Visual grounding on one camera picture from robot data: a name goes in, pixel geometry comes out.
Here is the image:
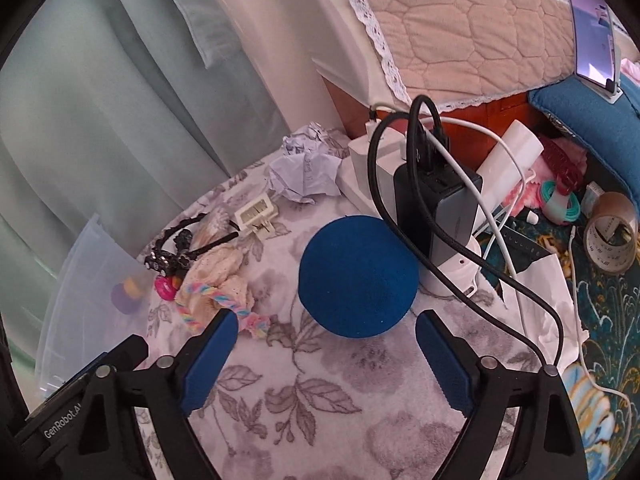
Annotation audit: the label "cream lace cloth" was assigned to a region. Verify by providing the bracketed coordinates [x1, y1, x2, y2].
[175, 247, 256, 331]

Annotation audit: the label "white paper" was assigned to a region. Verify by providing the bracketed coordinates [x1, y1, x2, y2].
[267, 121, 343, 205]

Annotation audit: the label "purple and yellow toy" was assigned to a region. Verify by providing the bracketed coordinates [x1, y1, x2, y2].
[111, 275, 148, 316]

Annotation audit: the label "smartphone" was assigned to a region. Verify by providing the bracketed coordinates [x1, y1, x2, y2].
[567, 0, 618, 90]

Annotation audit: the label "rainbow braided rope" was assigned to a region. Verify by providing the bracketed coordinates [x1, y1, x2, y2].
[175, 282, 271, 341]

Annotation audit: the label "white plastic bag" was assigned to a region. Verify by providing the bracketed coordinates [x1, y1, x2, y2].
[492, 252, 588, 376]

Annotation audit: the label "white cylinder tube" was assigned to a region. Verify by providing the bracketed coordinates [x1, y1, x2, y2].
[477, 120, 545, 211]

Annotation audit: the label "teal patterned cloth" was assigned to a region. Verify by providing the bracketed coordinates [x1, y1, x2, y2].
[500, 150, 640, 480]

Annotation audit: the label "clear plastic container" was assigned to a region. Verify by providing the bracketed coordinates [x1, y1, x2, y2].
[35, 212, 151, 401]

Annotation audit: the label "blue cushion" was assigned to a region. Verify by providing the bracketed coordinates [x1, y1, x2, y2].
[527, 77, 640, 191]

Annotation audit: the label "teal plastic rings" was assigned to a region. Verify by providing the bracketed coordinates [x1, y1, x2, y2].
[537, 180, 582, 223]

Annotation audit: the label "white power strip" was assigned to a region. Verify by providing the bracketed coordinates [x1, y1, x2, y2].
[337, 130, 416, 213]

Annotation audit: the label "brown wooden sofa frame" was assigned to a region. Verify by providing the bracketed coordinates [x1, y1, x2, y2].
[320, 67, 543, 171]

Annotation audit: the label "pale green curtain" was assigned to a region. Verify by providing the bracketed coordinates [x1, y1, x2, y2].
[0, 0, 341, 361]

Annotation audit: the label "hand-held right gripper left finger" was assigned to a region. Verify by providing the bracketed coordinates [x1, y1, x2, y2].
[75, 310, 239, 480]

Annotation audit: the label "black charging cable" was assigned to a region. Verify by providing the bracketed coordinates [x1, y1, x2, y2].
[367, 94, 566, 367]

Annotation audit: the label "white round device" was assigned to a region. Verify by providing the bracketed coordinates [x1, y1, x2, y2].
[420, 237, 483, 296]

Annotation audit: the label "black multi-port charger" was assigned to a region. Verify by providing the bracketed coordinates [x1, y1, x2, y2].
[393, 160, 483, 266]

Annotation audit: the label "quilted lace-trimmed sofa cover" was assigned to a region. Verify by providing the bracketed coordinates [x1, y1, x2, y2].
[327, 0, 640, 111]

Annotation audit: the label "pink fluffy item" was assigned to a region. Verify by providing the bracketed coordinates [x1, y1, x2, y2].
[500, 137, 591, 213]

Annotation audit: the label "white charging cable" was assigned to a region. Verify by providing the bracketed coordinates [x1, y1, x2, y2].
[369, 104, 538, 311]

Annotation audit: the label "white phone stand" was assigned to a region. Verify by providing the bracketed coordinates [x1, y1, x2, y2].
[575, 42, 628, 106]

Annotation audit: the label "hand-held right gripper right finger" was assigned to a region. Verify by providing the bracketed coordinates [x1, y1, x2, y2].
[415, 309, 588, 480]

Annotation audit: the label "clear tape roll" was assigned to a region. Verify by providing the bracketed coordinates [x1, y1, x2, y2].
[584, 191, 640, 273]

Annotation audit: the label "cotton swab pack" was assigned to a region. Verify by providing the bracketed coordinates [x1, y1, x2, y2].
[192, 210, 236, 246]

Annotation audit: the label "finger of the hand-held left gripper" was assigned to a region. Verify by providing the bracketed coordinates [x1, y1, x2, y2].
[67, 334, 151, 397]

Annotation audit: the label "white clip-on device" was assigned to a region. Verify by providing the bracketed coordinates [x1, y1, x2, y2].
[234, 195, 279, 240]

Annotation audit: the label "black lace headband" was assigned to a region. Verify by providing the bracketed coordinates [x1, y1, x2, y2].
[144, 212, 242, 273]

